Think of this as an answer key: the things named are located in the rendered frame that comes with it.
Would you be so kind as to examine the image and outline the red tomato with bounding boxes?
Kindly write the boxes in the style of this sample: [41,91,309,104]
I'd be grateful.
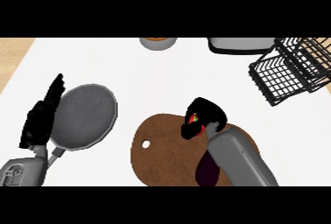
[190,113,206,137]

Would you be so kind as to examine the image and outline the grey cup with orange content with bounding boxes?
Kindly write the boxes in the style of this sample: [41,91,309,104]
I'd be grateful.
[140,38,179,52]

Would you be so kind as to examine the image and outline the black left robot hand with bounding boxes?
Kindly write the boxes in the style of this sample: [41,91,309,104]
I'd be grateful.
[18,73,69,150]

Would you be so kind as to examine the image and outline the brown wooden cutting board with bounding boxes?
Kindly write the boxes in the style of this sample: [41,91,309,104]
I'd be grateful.
[129,113,262,187]

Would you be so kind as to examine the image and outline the dark purple eggplant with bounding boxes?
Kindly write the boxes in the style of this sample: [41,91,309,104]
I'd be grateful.
[194,150,224,187]

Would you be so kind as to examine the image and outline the black wire tiered basket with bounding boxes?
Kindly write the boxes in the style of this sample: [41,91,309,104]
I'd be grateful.
[249,38,331,108]

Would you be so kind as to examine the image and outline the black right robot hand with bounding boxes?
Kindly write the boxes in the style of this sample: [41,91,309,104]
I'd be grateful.
[181,97,230,140]

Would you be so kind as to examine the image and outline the grey frying pan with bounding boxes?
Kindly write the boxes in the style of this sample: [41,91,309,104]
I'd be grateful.
[46,83,120,170]

